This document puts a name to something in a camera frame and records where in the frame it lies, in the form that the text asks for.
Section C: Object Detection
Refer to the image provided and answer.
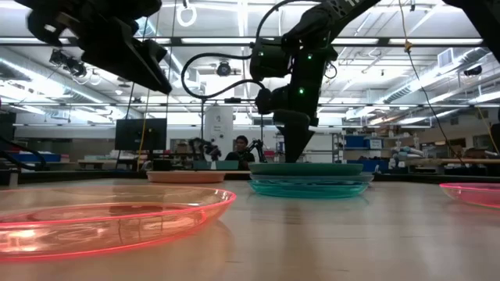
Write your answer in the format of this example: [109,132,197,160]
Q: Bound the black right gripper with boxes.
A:
[273,81,320,163]

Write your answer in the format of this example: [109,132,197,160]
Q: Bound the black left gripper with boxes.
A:
[15,0,173,95]

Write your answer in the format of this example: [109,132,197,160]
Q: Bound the translucent green plastic plate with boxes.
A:
[248,180,370,200]

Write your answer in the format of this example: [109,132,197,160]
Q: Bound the opaque peach plastic plate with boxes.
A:
[146,170,227,184]

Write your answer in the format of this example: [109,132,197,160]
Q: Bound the translucent orange plastic plate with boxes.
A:
[0,184,238,261]

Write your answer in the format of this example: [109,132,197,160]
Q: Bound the pink translucent cup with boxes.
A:
[439,182,500,210]

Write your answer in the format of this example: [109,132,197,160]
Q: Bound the person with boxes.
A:
[224,134,256,171]

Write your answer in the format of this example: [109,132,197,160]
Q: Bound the blue storage bins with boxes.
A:
[345,134,384,150]

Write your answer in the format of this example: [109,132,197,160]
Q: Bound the white cabinet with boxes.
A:
[203,105,234,162]

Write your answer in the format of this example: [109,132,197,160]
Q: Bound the black computer monitor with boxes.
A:
[114,118,168,152]

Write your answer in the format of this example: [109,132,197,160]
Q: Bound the flat blue box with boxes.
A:
[9,152,63,163]

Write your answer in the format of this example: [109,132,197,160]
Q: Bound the wooden top workbench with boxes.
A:
[390,157,500,165]

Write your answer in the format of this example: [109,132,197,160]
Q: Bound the thin black hanging cable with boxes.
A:
[123,80,137,120]

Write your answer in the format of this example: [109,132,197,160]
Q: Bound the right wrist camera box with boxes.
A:
[255,87,275,116]

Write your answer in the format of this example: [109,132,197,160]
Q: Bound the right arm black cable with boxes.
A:
[180,0,298,99]

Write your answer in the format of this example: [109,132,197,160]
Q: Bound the white hanging ring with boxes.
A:
[176,2,198,28]

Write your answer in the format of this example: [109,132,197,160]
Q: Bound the black ceiling camera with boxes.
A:
[216,61,234,78]

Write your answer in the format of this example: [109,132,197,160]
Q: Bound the black overhead frame beam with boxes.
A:
[0,36,500,47]

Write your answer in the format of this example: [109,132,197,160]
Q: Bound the black aluminium table frame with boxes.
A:
[0,169,500,187]

